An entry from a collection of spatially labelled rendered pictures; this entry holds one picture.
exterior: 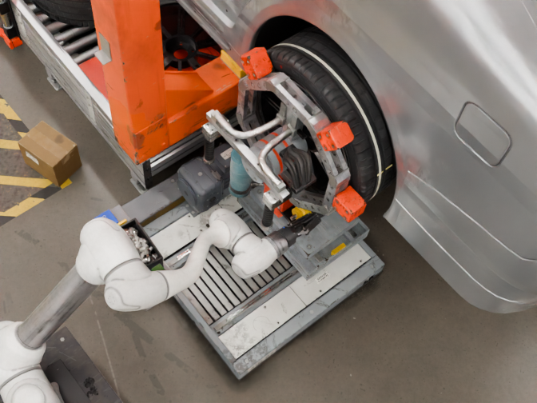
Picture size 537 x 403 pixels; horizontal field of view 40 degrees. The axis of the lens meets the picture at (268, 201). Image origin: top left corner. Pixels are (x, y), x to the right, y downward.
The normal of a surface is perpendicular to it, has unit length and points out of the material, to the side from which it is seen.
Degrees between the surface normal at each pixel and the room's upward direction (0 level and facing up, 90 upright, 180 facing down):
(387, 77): 90
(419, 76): 90
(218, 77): 0
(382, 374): 0
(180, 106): 90
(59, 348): 0
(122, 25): 90
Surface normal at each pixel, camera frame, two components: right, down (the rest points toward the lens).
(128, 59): 0.62, 0.70
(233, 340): 0.07, -0.49
